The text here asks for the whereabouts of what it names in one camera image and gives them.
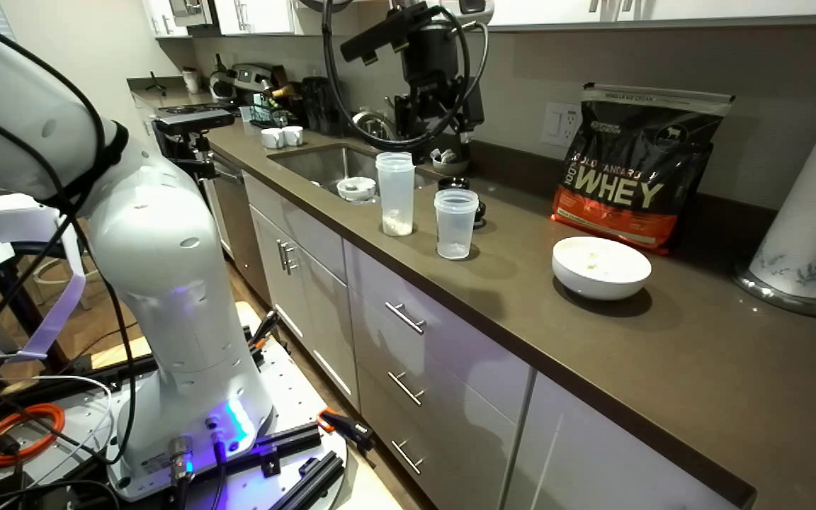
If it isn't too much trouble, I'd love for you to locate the white chair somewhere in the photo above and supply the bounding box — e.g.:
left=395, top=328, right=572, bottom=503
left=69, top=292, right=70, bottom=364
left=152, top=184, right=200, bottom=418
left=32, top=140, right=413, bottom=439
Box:
left=0, top=192, right=91, bottom=364

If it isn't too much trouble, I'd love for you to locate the black whey protein bag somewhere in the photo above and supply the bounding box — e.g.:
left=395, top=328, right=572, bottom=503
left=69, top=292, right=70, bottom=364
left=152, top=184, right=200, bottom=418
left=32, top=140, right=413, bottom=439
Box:
left=550, top=83, right=733, bottom=252

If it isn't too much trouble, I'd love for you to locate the white round sink item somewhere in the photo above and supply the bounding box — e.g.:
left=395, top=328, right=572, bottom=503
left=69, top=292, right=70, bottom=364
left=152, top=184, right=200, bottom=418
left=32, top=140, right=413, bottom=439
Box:
left=336, top=175, right=376, bottom=204

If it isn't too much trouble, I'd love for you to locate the orange cable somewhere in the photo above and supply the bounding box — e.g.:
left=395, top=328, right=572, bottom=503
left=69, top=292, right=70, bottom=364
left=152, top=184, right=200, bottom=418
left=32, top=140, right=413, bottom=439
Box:
left=0, top=399, right=69, bottom=472

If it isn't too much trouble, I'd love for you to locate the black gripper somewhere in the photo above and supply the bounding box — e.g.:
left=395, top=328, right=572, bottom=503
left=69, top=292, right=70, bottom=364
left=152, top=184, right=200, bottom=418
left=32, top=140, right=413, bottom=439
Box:
left=341, top=0, right=487, bottom=153

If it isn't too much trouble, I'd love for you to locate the white bowl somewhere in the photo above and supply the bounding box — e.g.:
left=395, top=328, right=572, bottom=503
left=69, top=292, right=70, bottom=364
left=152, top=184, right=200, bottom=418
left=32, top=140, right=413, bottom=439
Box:
left=552, top=236, right=651, bottom=302

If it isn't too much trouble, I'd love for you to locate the short clear shaker cup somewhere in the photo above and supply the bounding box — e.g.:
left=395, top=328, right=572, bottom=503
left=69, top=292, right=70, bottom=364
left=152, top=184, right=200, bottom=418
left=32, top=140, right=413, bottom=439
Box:
left=433, top=190, right=480, bottom=262

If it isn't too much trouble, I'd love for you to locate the tall clear shaker cup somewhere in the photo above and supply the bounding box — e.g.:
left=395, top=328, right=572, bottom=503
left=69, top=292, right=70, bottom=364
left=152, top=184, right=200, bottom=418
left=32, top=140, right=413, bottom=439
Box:
left=375, top=153, right=413, bottom=239

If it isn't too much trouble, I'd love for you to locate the wall outlet plate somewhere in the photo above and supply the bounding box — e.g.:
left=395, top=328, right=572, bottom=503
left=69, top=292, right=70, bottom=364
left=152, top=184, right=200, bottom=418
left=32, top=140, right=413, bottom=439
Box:
left=540, top=102, right=580, bottom=147

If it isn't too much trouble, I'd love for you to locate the white cups pair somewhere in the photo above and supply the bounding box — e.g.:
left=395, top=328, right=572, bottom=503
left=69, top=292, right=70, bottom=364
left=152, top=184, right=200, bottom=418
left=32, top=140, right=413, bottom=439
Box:
left=261, top=124, right=302, bottom=150

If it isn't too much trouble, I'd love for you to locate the chrome faucet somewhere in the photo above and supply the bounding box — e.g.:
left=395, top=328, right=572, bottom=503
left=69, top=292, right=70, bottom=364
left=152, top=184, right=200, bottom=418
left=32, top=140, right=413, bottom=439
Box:
left=351, top=110, right=395, bottom=140

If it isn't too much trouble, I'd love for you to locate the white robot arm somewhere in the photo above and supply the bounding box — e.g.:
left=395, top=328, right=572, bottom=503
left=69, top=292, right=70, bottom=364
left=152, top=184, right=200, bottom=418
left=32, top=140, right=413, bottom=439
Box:
left=0, top=34, right=271, bottom=503

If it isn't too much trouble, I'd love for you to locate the steel kitchen sink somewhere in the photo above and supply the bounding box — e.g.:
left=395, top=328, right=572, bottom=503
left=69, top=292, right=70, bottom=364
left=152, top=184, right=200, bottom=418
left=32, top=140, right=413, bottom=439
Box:
left=267, top=143, right=431, bottom=197

